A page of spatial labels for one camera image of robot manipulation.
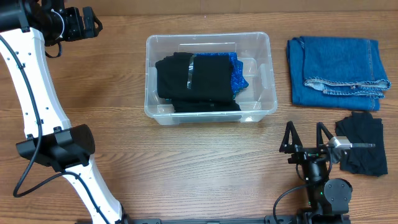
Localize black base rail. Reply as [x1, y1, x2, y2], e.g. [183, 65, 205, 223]
[74, 214, 351, 224]

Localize clear plastic storage bin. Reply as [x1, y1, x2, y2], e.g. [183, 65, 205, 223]
[144, 32, 277, 126]

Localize blue denim jeans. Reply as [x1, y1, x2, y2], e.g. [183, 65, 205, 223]
[286, 36, 391, 111]

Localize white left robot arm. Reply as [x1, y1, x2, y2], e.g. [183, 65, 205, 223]
[1, 0, 129, 223]

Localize black garment with stripe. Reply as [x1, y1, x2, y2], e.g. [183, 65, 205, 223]
[171, 100, 241, 113]

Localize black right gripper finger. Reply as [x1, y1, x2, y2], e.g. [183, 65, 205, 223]
[316, 122, 334, 146]
[279, 121, 302, 153]

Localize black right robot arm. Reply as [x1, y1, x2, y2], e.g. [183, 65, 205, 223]
[278, 121, 353, 223]

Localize sparkly blue green fabric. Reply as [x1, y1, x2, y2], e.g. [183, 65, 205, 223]
[195, 52, 249, 99]

